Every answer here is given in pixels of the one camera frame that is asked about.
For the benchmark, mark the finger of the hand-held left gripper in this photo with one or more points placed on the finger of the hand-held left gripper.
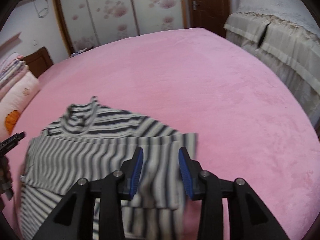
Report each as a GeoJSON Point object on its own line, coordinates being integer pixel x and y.
{"type": "Point", "coordinates": [13, 139]}

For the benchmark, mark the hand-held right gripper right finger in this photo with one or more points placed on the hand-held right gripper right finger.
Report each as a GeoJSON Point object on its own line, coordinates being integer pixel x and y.
{"type": "Point", "coordinates": [186, 175]}

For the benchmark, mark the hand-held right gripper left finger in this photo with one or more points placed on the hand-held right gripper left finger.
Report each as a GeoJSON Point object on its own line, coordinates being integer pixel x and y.
{"type": "Point", "coordinates": [136, 175]}

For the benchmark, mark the striped turtleneck shirt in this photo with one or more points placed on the striped turtleneck shirt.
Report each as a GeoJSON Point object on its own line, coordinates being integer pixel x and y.
{"type": "Point", "coordinates": [87, 152]}

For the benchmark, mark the folded pink striped quilts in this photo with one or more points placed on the folded pink striped quilts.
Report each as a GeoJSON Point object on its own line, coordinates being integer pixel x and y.
{"type": "Point", "coordinates": [12, 67]}

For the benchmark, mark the dark wooden headboard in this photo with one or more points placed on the dark wooden headboard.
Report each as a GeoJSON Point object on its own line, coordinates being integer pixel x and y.
{"type": "Point", "coordinates": [37, 62]}

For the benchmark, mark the pink bed blanket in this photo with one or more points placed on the pink bed blanket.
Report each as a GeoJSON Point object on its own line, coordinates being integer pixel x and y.
{"type": "Point", "coordinates": [212, 92]}

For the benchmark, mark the floral sliding door wardrobe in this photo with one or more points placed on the floral sliding door wardrobe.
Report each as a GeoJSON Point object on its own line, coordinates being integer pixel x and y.
{"type": "Point", "coordinates": [112, 10]}

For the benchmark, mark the brown wooden door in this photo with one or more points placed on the brown wooden door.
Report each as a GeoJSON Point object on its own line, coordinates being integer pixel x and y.
{"type": "Point", "coordinates": [210, 5]}

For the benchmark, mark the white lace cover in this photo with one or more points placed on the white lace cover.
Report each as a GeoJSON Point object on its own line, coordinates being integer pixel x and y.
{"type": "Point", "coordinates": [270, 5]}

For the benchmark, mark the pale wooden wall shelf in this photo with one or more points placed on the pale wooden wall shelf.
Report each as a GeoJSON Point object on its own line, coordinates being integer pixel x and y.
{"type": "Point", "coordinates": [12, 39]}

